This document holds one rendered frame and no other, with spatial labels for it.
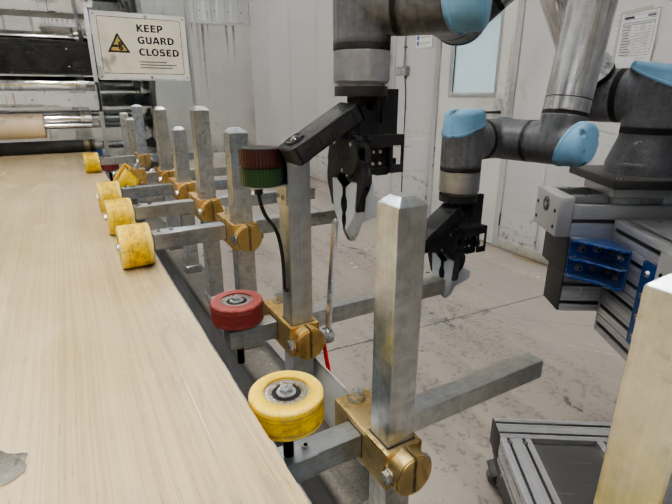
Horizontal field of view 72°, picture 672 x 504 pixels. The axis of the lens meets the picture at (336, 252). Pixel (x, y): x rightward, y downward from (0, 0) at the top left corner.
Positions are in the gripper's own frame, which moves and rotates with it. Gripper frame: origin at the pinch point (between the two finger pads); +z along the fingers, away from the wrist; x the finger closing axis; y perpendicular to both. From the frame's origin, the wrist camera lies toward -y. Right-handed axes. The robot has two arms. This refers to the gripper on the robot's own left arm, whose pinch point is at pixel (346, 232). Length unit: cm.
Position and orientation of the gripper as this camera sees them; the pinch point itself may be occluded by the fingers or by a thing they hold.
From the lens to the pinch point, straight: 67.5
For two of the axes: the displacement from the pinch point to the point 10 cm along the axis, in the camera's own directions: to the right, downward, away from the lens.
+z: 0.0, 9.5, 3.2
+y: 8.5, -1.7, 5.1
